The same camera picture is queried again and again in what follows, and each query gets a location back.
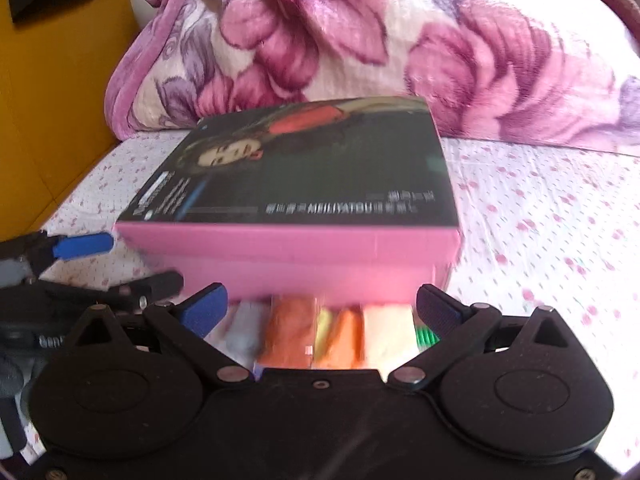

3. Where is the pink box lid with portrait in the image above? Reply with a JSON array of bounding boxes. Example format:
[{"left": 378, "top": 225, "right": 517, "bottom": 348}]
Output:
[{"left": 115, "top": 96, "right": 463, "bottom": 307}]

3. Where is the green plastic toy bolt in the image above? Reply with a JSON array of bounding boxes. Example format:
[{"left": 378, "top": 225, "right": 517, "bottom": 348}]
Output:
[{"left": 416, "top": 325, "right": 439, "bottom": 351}]

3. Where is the grey clay bag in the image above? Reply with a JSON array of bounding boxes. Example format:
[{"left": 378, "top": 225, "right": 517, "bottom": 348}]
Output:
[{"left": 205, "top": 300, "right": 270, "bottom": 370}]

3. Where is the peach clay bag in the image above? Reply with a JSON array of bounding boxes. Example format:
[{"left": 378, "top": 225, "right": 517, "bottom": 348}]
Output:
[{"left": 362, "top": 304, "right": 419, "bottom": 379}]

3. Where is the dark orange clay bag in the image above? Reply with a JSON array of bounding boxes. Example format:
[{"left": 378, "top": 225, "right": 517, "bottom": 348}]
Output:
[{"left": 257, "top": 296, "right": 319, "bottom": 370}]

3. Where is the yellow wooden wardrobe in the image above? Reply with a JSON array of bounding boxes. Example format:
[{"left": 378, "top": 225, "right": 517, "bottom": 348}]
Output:
[{"left": 1, "top": 0, "right": 139, "bottom": 238}]

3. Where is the floral pink fleece blanket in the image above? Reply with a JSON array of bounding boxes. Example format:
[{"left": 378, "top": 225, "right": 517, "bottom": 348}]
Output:
[{"left": 104, "top": 0, "right": 639, "bottom": 155}]

